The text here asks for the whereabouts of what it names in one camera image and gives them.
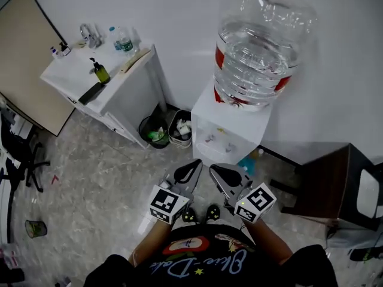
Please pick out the person's left black shoe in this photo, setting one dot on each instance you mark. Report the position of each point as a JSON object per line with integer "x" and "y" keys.
{"x": 189, "y": 215}

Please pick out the dark wooden cabinet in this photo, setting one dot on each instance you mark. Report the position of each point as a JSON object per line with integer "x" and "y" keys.
{"x": 326, "y": 187}

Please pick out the person's black printed shirt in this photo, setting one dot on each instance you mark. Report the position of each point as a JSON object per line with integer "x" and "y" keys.
{"x": 209, "y": 268}

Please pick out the black flat phone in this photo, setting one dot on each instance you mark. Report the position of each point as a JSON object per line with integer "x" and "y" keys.
{"x": 91, "y": 93}

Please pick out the white water dispenser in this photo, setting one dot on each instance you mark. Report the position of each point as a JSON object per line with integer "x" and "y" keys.
{"x": 230, "y": 121}

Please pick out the light wooden stick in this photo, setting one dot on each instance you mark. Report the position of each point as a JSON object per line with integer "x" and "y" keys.
{"x": 134, "y": 61}

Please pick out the person's left forearm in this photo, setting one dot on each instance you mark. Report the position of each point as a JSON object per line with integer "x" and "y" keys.
{"x": 149, "y": 244}

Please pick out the white curved desk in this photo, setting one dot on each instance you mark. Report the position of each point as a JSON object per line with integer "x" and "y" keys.
{"x": 5, "y": 202}

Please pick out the black office chair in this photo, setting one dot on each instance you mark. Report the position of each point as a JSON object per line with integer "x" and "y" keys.
{"x": 21, "y": 157}

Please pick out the person's right forearm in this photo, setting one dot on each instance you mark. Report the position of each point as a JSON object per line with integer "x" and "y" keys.
{"x": 269, "y": 241}

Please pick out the grey floor sheet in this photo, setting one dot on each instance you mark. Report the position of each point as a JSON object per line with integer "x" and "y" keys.
{"x": 353, "y": 236}

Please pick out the small white bottle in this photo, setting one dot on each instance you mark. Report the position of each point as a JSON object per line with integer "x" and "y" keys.
{"x": 54, "y": 53}

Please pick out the person's right black shoe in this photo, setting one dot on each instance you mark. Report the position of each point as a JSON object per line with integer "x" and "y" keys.
{"x": 213, "y": 212}

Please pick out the green pump bottle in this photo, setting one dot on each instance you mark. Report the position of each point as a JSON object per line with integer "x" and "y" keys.
{"x": 101, "y": 73}

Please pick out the clear water bottle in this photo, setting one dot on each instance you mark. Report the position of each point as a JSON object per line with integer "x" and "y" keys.
{"x": 116, "y": 40}
{"x": 126, "y": 42}

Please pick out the small black mesh bin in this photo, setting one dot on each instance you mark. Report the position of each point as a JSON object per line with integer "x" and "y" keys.
{"x": 36, "y": 229}

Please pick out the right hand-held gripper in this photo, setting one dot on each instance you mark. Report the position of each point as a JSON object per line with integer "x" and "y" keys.
{"x": 257, "y": 203}

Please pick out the white waste bin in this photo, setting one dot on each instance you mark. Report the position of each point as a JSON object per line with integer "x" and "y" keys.
{"x": 180, "y": 130}

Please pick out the small yellow bottle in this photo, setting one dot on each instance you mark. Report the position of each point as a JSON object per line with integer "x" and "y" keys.
{"x": 259, "y": 152}

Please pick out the teal plastic object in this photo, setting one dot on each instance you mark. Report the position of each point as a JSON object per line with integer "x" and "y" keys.
{"x": 247, "y": 164}

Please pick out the large clear water jug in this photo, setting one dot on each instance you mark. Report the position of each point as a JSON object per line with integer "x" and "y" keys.
{"x": 257, "y": 55}

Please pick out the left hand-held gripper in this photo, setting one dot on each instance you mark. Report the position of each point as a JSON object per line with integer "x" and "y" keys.
{"x": 166, "y": 203}

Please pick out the person's black shoe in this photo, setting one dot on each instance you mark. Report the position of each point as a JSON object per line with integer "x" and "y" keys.
{"x": 189, "y": 215}
{"x": 213, "y": 212}

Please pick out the beige board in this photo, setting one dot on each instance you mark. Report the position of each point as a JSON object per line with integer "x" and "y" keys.
{"x": 27, "y": 55}

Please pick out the black mesh trash bin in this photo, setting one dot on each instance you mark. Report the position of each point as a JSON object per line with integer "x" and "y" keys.
{"x": 154, "y": 133}

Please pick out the white drawer cabinet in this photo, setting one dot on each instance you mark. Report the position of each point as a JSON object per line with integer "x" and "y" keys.
{"x": 125, "y": 97}

